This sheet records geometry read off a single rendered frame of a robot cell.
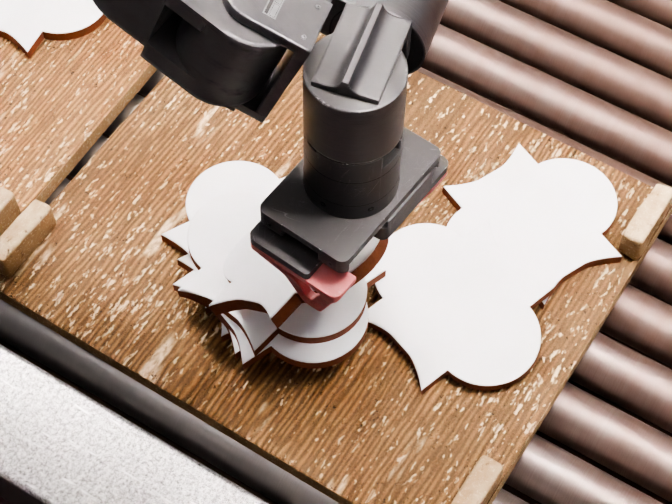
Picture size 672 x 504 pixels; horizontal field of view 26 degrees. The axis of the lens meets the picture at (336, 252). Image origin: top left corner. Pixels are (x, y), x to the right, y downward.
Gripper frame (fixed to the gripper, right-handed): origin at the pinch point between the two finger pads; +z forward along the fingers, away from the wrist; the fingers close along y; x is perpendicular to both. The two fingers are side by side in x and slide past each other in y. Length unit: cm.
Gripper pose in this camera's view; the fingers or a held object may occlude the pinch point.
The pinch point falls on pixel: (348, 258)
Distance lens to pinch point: 94.9
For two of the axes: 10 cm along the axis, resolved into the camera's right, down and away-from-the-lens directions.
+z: -0.1, 5.2, 8.5
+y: 6.0, -6.8, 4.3
